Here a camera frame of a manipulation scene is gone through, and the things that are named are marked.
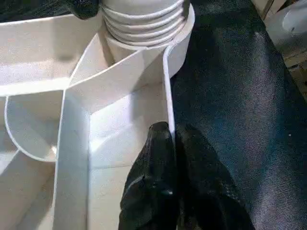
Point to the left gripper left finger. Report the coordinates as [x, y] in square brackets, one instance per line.
[153, 179]

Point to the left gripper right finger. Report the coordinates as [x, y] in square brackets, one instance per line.
[204, 191]

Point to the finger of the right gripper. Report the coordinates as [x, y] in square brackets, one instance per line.
[85, 8]

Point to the white plastic table leg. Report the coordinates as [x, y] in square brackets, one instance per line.
[144, 21]

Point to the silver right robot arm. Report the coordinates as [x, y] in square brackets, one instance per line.
[290, 26]

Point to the black work mat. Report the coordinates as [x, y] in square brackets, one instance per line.
[227, 83]

